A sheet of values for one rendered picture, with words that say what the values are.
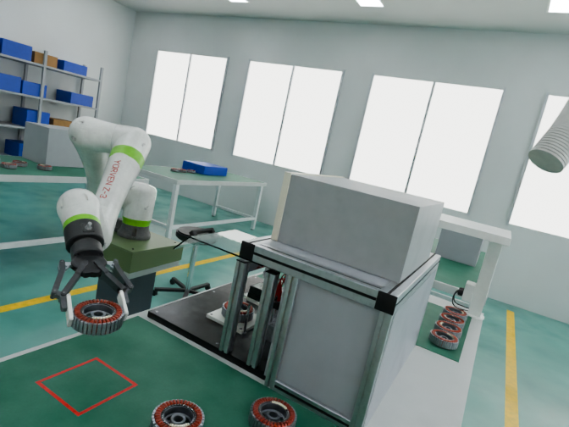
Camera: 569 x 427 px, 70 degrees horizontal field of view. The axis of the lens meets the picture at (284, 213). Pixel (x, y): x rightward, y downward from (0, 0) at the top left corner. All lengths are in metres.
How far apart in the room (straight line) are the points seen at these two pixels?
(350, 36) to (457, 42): 1.51
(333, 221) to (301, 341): 0.33
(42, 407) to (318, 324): 0.64
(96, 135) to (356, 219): 0.98
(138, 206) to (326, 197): 1.03
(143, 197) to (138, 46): 7.50
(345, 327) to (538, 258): 5.00
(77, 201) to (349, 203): 0.73
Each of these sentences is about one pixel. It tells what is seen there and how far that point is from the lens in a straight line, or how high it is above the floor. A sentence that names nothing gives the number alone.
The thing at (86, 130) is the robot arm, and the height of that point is 1.29.
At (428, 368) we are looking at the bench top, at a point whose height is 0.75.
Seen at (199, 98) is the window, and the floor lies 1.84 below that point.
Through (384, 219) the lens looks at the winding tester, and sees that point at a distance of 1.07.
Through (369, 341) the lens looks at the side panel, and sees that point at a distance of 1.04.
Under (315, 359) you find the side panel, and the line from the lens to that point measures 1.11.
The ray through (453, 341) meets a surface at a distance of 1.80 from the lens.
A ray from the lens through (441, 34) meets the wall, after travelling 6.27.
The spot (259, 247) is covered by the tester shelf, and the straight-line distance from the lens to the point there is 1.10.
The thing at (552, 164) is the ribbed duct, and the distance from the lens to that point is 2.24.
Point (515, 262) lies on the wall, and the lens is 5.93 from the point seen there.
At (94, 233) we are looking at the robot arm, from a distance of 1.15.
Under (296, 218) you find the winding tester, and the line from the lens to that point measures 1.16.
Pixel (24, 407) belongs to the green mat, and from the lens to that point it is 1.09.
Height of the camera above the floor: 1.40
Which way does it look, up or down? 10 degrees down
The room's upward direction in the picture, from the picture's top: 12 degrees clockwise
